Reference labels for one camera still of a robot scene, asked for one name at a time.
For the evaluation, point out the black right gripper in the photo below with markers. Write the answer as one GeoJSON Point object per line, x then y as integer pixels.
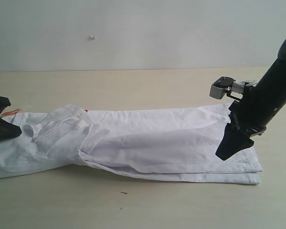
{"type": "Point", "coordinates": [237, 134]}

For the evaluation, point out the white t-shirt red lettering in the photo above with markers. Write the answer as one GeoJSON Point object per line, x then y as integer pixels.
{"type": "Point", "coordinates": [166, 144]}

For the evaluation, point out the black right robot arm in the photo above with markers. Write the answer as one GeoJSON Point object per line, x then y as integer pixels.
{"type": "Point", "coordinates": [260, 102]}

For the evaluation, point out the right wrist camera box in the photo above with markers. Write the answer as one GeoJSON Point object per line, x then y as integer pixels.
{"type": "Point", "coordinates": [226, 85]}

